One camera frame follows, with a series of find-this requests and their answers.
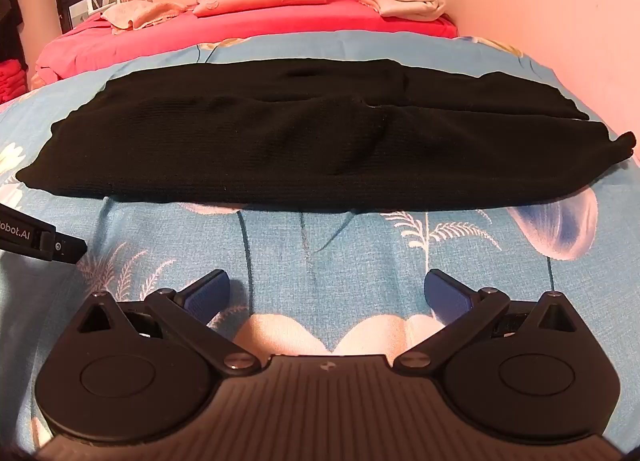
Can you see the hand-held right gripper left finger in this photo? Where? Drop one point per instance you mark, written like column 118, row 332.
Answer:
column 207, row 293

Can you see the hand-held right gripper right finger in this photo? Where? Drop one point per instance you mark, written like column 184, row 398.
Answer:
column 445, row 293

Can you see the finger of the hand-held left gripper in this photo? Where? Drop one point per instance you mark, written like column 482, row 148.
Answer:
column 62, row 247

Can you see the black pants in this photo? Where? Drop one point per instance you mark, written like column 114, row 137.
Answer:
column 300, row 141

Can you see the blue floral blanket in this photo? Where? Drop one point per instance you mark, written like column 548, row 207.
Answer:
column 300, row 256

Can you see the red folded cloth stack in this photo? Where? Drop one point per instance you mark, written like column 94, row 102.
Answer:
column 12, row 81

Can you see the peach towel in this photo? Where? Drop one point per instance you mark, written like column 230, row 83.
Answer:
column 140, row 16

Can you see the pink bed mattress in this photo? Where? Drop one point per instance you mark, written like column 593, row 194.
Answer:
column 250, row 26

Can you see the folded pink pillow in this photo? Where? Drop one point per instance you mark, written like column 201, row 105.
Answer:
column 260, row 0

